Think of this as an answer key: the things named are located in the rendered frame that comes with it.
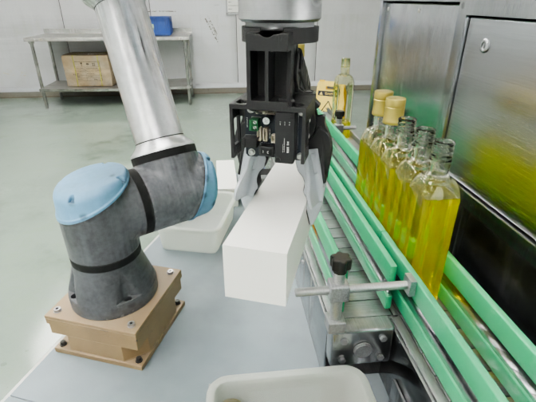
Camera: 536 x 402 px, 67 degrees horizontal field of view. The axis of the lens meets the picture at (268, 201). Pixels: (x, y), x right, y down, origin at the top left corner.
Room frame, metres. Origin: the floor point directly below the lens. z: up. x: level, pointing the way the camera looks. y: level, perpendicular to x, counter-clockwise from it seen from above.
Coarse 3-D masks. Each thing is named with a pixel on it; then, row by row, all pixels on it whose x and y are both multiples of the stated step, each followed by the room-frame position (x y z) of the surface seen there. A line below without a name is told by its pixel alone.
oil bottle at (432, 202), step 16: (416, 176) 0.54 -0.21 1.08; (432, 176) 0.52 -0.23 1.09; (448, 176) 0.52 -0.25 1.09; (416, 192) 0.52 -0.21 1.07; (432, 192) 0.50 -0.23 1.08; (448, 192) 0.50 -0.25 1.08; (416, 208) 0.51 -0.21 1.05; (432, 208) 0.50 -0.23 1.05; (448, 208) 0.50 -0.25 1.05; (416, 224) 0.51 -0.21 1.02; (432, 224) 0.50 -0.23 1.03; (448, 224) 0.50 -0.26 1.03; (400, 240) 0.54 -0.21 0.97; (416, 240) 0.50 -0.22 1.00; (432, 240) 0.50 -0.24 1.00; (448, 240) 0.50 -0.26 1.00; (416, 256) 0.50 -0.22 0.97; (432, 256) 0.50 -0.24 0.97; (416, 272) 0.50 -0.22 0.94; (432, 272) 0.50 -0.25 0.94; (432, 288) 0.50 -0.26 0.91
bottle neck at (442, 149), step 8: (432, 144) 0.53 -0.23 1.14; (440, 144) 0.52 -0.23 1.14; (448, 144) 0.51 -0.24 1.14; (432, 152) 0.53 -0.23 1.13; (440, 152) 0.52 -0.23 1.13; (448, 152) 0.51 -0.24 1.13; (432, 160) 0.52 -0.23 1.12; (440, 160) 0.52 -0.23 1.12; (448, 160) 0.52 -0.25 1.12; (432, 168) 0.52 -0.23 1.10; (440, 168) 0.52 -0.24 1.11; (448, 168) 0.52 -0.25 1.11; (440, 176) 0.51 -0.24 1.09
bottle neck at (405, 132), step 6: (402, 120) 0.63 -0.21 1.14; (408, 120) 0.63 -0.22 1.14; (414, 120) 0.63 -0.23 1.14; (402, 126) 0.63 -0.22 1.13; (408, 126) 0.63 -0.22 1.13; (414, 126) 0.63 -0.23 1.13; (396, 132) 0.64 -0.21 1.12; (402, 132) 0.63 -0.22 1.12; (408, 132) 0.63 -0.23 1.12; (414, 132) 0.64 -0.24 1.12; (396, 138) 0.64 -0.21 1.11; (402, 138) 0.63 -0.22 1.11; (408, 138) 0.63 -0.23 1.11; (396, 144) 0.64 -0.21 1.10; (402, 144) 0.63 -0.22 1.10; (408, 144) 0.63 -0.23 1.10
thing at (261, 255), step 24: (288, 168) 0.50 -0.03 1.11; (264, 192) 0.43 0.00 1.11; (288, 192) 0.43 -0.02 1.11; (264, 216) 0.37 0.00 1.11; (288, 216) 0.37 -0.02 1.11; (240, 240) 0.32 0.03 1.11; (264, 240) 0.32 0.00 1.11; (288, 240) 0.32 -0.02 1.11; (240, 264) 0.31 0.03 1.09; (264, 264) 0.31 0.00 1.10; (288, 264) 0.31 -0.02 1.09; (240, 288) 0.31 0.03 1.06; (264, 288) 0.31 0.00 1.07; (288, 288) 0.31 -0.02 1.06
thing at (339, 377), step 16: (304, 368) 0.41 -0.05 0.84; (320, 368) 0.41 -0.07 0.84; (336, 368) 0.41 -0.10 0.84; (352, 368) 0.41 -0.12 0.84; (224, 384) 0.39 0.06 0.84; (240, 384) 0.39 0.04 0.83; (256, 384) 0.39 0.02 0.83; (272, 384) 0.39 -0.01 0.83; (288, 384) 0.40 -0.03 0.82; (304, 384) 0.40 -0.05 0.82; (320, 384) 0.40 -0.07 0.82; (336, 384) 0.40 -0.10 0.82; (352, 384) 0.40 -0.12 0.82; (368, 384) 0.38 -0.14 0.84; (208, 400) 0.36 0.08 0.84; (240, 400) 0.39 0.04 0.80; (256, 400) 0.39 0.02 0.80; (272, 400) 0.39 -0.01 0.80; (288, 400) 0.39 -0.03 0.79; (304, 400) 0.40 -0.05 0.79; (320, 400) 0.40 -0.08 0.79; (336, 400) 0.40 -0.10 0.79; (352, 400) 0.40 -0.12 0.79; (368, 400) 0.36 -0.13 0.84
